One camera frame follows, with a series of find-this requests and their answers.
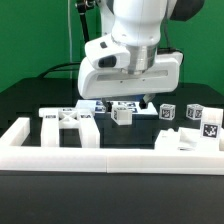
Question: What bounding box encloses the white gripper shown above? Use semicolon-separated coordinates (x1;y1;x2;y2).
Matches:
78;51;183;112

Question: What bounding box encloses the white chair seat part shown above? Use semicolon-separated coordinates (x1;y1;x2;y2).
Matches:
153;126;224;152

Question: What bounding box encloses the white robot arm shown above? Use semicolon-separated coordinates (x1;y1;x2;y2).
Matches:
78;0;205;108

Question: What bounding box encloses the white chair back part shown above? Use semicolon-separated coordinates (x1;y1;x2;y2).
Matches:
39;107;100;148

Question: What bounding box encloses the black pole with clamp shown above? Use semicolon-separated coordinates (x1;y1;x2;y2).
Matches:
75;0;96;43

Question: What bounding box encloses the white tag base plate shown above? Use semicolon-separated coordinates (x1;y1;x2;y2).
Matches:
76;100;158;115

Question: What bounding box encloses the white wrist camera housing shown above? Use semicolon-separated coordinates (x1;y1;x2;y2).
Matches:
85;34;130;69

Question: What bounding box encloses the black cable bundle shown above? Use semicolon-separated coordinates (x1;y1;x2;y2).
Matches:
37;61;91;79

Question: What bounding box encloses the white U-shaped frame fence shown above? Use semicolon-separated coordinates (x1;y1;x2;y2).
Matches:
0;118;224;175

